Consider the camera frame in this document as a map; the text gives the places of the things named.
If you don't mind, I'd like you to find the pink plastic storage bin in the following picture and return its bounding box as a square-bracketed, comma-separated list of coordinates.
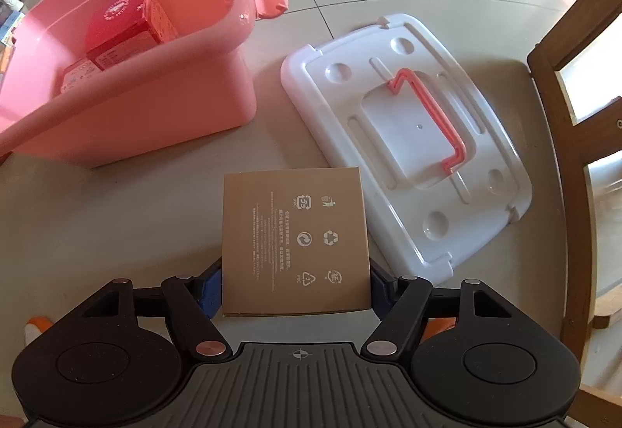
[1, 0, 289, 168]

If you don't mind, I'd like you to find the brown cardboard box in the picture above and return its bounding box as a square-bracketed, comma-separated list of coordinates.
[222, 168, 371, 316]

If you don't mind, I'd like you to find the red box white label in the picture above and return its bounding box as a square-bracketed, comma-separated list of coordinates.
[86, 0, 178, 70]

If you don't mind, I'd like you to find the white lid pink handle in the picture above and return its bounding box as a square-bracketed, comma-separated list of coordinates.
[280, 13, 533, 284]

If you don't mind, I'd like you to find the wooden chair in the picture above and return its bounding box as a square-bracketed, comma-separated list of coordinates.
[526, 0, 622, 428]

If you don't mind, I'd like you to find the small red white card box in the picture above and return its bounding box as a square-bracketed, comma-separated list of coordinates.
[60, 58, 101, 93]

